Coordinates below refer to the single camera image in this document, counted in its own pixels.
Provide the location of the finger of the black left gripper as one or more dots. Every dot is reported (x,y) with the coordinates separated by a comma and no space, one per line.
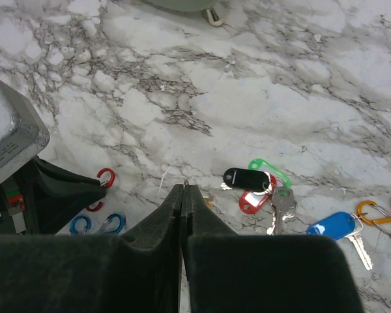
(54,196)

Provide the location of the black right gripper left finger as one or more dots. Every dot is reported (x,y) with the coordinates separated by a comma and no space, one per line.
(138,271)

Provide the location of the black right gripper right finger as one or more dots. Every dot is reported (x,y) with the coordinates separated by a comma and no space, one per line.
(228,272)

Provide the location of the light blue S carabiner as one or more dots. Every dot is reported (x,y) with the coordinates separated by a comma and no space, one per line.
(113,224)

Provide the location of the red S carabiner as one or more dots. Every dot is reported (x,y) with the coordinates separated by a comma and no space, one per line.
(107,178)

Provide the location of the small red key tag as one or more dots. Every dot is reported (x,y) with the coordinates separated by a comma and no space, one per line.
(250,202)

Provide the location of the green key tag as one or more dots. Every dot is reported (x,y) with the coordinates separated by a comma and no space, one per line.
(262,165)

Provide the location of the blue key tag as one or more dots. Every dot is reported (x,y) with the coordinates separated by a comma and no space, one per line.
(343,225)

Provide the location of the yellow key tag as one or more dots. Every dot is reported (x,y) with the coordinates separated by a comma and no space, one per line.
(208,201)

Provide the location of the round three-drawer mini cabinet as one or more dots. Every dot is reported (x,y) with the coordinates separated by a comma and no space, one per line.
(213,11)

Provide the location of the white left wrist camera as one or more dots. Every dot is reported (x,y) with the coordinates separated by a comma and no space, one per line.
(22,132)

